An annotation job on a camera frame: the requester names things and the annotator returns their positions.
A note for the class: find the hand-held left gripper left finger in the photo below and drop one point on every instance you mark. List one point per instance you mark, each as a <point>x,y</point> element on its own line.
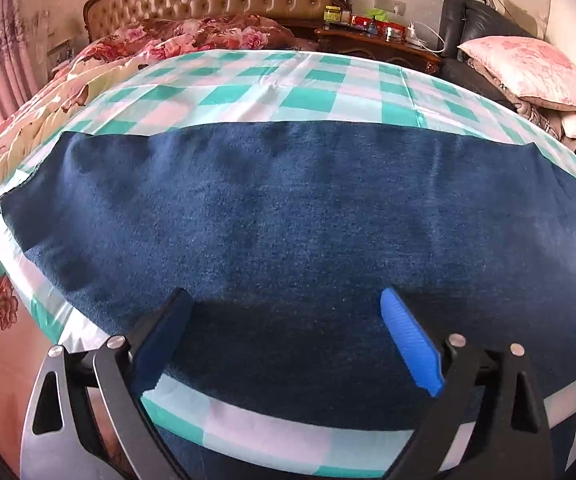
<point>165,330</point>

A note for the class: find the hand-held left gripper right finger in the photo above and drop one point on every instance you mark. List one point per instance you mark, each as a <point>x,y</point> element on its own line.
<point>412,340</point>

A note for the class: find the blue denim pants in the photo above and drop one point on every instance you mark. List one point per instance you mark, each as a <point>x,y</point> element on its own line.
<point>293,235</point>

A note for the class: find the plaid blanket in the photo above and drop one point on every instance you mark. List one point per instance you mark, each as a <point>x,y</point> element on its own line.
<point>542,119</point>

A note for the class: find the floral quilt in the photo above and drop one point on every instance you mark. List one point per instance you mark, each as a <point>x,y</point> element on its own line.
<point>33,110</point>

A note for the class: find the green white checked tablecloth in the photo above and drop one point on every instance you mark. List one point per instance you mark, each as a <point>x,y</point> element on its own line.
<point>318,90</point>

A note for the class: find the large pink pillow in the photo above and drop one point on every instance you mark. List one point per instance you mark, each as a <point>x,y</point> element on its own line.
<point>527,67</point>

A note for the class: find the dark wooden nightstand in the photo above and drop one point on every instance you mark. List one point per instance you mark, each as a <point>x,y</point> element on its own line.
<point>367,45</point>

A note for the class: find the round metal tin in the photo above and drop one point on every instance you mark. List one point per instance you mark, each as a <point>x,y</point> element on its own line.
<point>393,33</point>

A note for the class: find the black leather armchair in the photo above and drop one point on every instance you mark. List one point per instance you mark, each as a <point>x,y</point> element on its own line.
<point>455,25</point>

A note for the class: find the red box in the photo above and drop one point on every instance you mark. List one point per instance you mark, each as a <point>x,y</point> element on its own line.
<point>361,21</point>

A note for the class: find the green plastic bag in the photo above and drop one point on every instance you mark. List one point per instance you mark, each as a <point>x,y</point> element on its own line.
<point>375,13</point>

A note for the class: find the green-lidded jar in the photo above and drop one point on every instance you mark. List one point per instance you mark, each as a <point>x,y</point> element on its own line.
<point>333,15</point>

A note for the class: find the grey wall box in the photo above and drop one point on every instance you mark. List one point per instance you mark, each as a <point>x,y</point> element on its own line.
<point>59,53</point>

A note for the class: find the grey wall socket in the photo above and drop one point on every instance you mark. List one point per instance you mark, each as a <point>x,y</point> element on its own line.
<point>390,5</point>

